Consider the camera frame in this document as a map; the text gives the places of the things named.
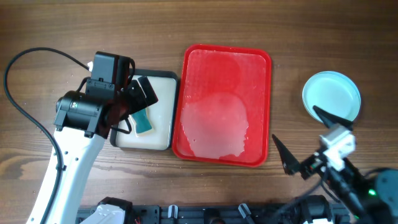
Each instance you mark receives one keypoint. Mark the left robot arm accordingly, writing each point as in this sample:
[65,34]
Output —
[83,122]

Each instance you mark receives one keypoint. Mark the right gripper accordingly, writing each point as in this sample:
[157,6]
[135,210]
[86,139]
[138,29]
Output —
[311,165]

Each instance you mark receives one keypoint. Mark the light blue plate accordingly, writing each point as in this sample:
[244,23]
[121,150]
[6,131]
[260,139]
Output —
[333,92]

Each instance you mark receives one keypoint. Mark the black tray with soapy water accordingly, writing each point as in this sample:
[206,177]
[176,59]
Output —
[161,114]

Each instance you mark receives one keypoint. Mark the red plastic tray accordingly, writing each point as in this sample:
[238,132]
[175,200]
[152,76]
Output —
[224,106]

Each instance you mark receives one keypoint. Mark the green and yellow sponge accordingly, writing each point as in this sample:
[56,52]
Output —
[142,123]

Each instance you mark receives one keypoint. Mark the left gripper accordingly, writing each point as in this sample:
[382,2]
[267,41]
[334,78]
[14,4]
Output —
[141,97]

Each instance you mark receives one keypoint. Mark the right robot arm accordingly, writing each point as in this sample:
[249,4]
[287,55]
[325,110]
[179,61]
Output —
[372,197]

